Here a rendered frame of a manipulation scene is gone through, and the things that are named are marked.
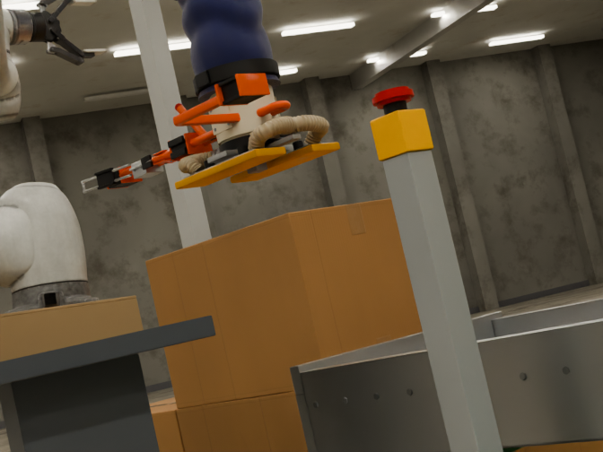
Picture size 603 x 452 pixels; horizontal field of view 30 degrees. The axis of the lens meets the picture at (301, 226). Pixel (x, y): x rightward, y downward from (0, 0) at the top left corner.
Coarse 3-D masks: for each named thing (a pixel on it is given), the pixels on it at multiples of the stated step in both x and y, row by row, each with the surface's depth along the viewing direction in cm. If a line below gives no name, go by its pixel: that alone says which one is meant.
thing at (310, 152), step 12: (300, 144) 292; (312, 144) 283; (324, 144) 285; (336, 144) 288; (288, 156) 289; (300, 156) 286; (312, 156) 291; (276, 168) 297; (288, 168) 302; (240, 180) 305; (252, 180) 311
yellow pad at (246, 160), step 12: (240, 156) 273; (252, 156) 270; (264, 156) 271; (276, 156) 276; (216, 168) 280; (228, 168) 278; (240, 168) 282; (180, 180) 292; (192, 180) 288; (204, 180) 289; (216, 180) 294
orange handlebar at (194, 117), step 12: (192, 108) 265; (204, 108) 262; (264, 108) 282; (276, 108) 280; (288, 108) 282; (180, 120) 268; (192, 120) 274; (204, 120) 276; (216, 120) 279; (228, 120) 281; (192, 144) 305; (204, 144) 308; (156, 156) 317; (168, 156) 314
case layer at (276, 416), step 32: (160, 416) 301; (192, 416) 291; (224, 416) 281; (256, 416) 271; (288, 416) 263; (160, 448) 303; (192, 448) 292; (224, 448) 282; (256, 448) 273; (288, 448) 264; (544, 448) 298; (576, 448) 306
